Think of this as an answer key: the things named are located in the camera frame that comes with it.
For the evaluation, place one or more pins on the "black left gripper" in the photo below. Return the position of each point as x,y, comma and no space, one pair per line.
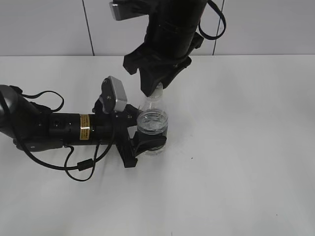
115,126

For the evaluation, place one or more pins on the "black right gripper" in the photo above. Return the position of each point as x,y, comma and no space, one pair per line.
151,64

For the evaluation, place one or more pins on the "clear green-label water bottle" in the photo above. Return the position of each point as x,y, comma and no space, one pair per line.
153,117

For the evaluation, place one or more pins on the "white green bottle cap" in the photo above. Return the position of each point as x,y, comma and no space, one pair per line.
158,92

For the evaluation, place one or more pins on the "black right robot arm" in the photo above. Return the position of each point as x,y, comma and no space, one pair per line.
170,38

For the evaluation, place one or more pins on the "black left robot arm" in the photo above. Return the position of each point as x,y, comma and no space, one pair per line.
36,128

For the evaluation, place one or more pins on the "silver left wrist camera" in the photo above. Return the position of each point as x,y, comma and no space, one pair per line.
113,96

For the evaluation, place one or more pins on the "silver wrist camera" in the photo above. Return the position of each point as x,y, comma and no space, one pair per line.
113,96
127,9

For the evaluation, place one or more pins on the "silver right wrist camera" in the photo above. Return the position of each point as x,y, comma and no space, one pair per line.
127,9

